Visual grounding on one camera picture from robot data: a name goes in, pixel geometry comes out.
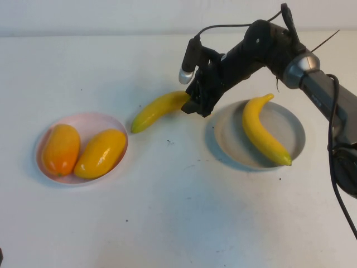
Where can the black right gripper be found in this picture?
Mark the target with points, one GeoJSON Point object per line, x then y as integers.
{"type": "Point", "coordinates": [228, 69]}

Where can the yellow banana green tip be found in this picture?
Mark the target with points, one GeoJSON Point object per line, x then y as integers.
{"type": "Point", "coordinates": [156, 111]}
{"type": "Point", "coordinates": [262, 134]}

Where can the yellow mango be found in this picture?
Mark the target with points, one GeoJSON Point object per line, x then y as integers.
{"type": "Point", "coordinates": [100, 153]}

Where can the orange mango green stem dot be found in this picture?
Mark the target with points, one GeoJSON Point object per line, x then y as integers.
{"type": "Point", "coordinates": [60, 150]}

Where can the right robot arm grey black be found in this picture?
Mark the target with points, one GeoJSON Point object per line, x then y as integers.
{"type": "Point", "coordinates": [320, 89]}

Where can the grey-blue round plate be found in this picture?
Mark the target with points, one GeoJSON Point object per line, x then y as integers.
{"type": "Point", "coordinates": [290, 125]}

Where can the pink round plate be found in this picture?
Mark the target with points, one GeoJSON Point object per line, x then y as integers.
{"type": "Point", "coordinates": [86, 121]}

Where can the right wrist camera black silver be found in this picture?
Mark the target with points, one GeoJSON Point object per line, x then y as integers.
{"type": "Point", "coordinates": [189, 56]}

